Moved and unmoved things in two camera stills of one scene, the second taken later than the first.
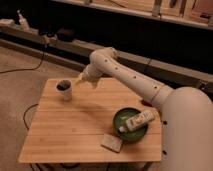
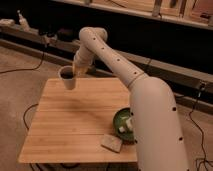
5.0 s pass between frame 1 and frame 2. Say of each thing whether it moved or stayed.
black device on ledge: stayed
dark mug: moved
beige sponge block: stayed
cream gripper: moved
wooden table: stayed
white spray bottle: stayed
